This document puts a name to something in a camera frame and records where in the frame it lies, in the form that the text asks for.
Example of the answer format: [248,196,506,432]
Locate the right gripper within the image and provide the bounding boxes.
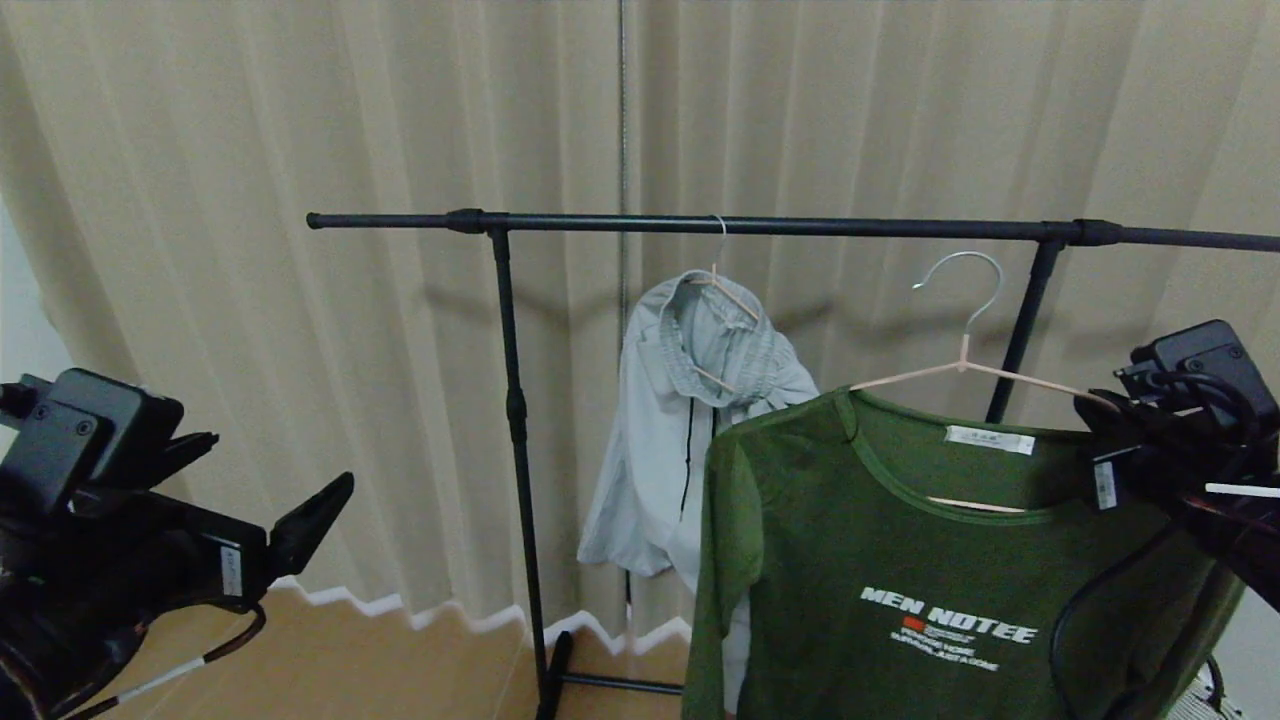
[1090,423,1278,512]

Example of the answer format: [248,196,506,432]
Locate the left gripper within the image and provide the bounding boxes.
[0,431,356,643]

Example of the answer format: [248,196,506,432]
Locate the pink clothes hanger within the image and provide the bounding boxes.
[687,214,762,397]
[847,249,1122,515]

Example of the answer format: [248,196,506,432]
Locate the green garment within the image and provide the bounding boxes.
[681,387,1247,720]

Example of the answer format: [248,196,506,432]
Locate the pale grey shorts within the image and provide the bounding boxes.
[576,269,822,717]

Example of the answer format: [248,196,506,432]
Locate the white laundry basket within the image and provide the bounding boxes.
[1188,654,1243,720]

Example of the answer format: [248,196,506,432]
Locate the black clothes rack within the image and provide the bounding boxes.
[306,208,1280,720]

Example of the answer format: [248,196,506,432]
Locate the beige curtain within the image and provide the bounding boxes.
[0,0,1280,656]

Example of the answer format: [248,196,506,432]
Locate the silver curtain wand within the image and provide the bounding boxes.
[616,0,634,643]

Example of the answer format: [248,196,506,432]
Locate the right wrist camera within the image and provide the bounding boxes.
[1114,319,1280,433]

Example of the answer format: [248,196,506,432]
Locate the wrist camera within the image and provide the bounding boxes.
[1114,319,1280,433]
[0,367,187,517]

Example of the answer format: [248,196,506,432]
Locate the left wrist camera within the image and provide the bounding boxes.
[0,367,187,517]

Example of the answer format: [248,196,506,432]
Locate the black cable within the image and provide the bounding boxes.
[1049,514,1237,720]

